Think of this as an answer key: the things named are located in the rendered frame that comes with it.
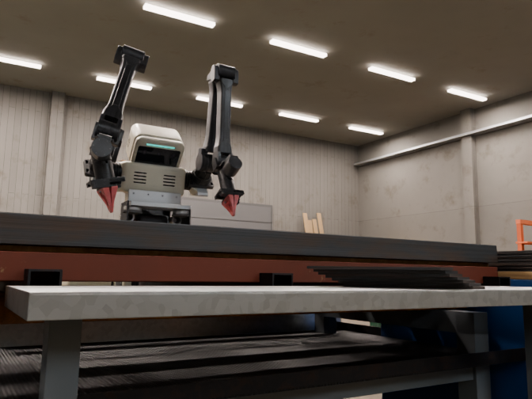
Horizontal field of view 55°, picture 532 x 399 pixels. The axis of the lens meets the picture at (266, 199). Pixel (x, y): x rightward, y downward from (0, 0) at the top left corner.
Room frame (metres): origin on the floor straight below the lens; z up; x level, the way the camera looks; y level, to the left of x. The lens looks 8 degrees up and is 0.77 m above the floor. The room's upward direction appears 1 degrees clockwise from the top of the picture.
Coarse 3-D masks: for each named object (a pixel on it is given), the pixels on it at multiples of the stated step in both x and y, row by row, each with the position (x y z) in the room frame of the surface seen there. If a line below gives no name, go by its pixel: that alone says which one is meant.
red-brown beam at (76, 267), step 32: (0, 256) 0.82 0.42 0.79; (32, 256) 0.84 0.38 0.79; (64, 256) 0.87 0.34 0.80; (96, 256) 0.89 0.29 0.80; (128, 256) 0.92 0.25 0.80; (160, 256) 0.95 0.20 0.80; (192, 256) 1.02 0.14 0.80; (224, 256) 1.06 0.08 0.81; (256, 256) 1.10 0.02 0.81; (288, 256) 1.14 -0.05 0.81; (320, 256) 1.19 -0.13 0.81
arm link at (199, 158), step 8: (216, 64) 2.00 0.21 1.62; (224, 72) 1.98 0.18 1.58; (232, 72) 2.00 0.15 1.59; (208, 80) 2.07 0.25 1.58; (216, 88) 2.05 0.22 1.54; (216, 96) 2.06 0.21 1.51; (208, 104) 2.09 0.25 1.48; (216, 104) 2.06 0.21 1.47; (208, 112) 2.09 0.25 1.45; (216, 112) 2.07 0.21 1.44; (208, 120) 2.08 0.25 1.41; (208, 128) 2.08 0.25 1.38; (208, 136) 2.08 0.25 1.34; (208, 144) 2.08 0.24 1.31; (200, 152) 2.09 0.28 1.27; (208, 152) 2.14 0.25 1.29; (200, 160) 2.08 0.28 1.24; (208, 160) 2.08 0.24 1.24; (200, 168) 2.08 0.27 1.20
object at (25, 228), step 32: (0, 224) 0.81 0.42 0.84; (32, 224) 0.84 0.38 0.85; (64, 224) 0.86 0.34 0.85; (96, 224) 0.89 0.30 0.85; (128, 224) 0.92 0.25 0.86; (160, 224) 0.95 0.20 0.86; (352, 256) 1.20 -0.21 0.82; (384, 256) 1.25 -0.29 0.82; (416, 256) 1.31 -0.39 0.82; (448, 256) 1.38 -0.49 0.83; (480, 256) 1.45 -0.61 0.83
